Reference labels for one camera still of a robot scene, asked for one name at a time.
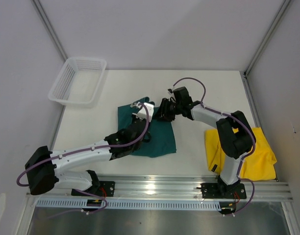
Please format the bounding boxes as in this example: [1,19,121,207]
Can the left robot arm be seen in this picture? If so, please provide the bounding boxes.
[25,118,150,196]

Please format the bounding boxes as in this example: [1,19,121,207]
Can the right corner aluminium post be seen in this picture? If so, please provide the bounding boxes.
[244,0,294,76]

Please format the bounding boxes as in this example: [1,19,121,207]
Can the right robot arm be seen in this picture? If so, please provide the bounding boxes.
[152,87,256,198]

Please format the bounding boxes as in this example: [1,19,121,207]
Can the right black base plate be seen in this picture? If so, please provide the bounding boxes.
[196,182,247,199]

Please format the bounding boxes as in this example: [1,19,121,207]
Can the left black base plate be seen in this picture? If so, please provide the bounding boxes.
[71,181,115,197]

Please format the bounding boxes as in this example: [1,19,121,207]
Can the green shorts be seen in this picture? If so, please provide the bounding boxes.
[117,104,176,158]

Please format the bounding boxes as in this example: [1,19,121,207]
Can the white slotted cable duct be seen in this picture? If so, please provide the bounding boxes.
[36,198,221,211]

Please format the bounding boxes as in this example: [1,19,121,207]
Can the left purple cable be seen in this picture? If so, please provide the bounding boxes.
[16,102,150,216]

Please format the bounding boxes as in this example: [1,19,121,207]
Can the corner aluminium post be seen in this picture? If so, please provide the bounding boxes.
[244,0,294,76]
[30,0,68,61]

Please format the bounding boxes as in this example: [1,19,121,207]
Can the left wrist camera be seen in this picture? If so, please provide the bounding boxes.
[130,101,154,122]

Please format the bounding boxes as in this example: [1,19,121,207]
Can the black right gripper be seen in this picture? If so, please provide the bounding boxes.
[152,98,182,122]

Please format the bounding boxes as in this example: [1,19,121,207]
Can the yellow shorts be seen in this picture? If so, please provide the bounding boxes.
[204,127,277,181]

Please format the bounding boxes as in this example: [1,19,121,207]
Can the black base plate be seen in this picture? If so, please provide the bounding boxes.
[71,181,115,197]
[196,182,247,199]

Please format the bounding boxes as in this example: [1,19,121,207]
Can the white plastic basket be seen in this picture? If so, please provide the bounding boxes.
[48,57,107,108]

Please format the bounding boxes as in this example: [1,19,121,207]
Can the left corner aluminium post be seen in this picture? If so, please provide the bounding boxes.
[30,0,68,61]

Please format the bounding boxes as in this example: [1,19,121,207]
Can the aluminium rail frame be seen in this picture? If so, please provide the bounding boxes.
[26,175,294,202]

